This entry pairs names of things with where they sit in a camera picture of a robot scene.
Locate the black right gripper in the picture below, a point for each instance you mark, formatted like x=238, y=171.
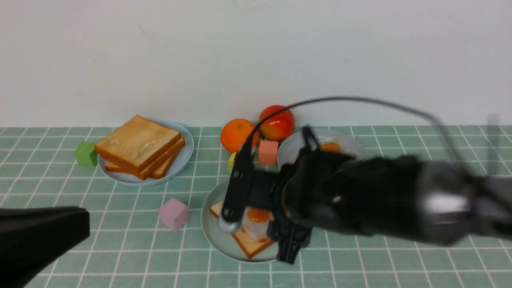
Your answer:
x=320, y=190

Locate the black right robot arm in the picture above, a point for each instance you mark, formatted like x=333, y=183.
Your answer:
x=426, y=201

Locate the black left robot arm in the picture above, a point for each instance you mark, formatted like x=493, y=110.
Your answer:
x=33, y=238

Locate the green serving plate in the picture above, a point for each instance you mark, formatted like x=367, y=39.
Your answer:
x=222, y=241

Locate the salmon foam cube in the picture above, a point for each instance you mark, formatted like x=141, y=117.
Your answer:
x=267, y=152

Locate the yellow foam cube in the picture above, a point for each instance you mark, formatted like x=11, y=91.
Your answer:
x=231, y=161

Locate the red apple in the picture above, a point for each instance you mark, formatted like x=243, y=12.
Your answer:
x=279, y=127

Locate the grey egg plate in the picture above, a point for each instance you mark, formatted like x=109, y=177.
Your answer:
x=289, y=149

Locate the orange fruit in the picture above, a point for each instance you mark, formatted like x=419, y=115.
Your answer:
x=234, y=134

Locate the pink foam cube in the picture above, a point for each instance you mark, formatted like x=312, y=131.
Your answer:
x=174, y=214

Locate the light blue bread plate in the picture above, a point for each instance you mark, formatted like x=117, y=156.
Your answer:
x=179, y=164

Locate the green foam cube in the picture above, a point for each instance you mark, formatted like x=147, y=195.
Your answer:
x=86, y=154

